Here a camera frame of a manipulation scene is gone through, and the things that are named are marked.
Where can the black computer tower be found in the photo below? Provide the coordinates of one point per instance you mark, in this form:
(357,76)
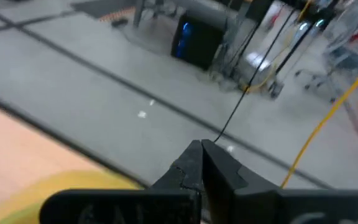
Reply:
(197,40)

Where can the green plastic bowl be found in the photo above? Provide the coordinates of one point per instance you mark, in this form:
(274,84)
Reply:
(20,217)

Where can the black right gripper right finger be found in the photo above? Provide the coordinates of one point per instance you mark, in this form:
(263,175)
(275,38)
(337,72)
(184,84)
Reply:
(259,205)

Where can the black aluminium table frame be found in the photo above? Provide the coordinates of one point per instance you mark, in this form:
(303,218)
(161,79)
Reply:
(57,137)

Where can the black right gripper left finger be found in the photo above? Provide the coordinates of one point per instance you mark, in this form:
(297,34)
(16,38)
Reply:
(154,205)

